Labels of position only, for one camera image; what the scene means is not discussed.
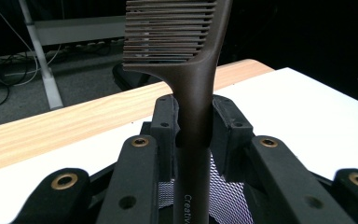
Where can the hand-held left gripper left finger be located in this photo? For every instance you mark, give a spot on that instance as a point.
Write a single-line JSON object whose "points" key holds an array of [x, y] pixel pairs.
{"points": [[136, 180]]}

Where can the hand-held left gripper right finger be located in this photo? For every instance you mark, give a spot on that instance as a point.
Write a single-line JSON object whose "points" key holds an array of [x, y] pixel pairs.
{"points": [[279, 186]]}

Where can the black mesh cup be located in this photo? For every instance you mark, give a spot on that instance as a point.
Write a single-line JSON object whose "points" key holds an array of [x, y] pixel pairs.
{"points": [[230, 199]]}

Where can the white board mat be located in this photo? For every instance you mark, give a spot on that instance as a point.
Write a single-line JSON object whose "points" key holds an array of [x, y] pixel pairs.
{"points": [[307, 124]]}

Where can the light wooden table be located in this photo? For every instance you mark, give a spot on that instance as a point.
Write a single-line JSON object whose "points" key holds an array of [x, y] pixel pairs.
{"points": [[74, 124]]}

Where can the white power strip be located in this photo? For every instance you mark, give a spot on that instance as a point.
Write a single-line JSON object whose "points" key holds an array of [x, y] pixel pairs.
{"points": [[90, 46]]}

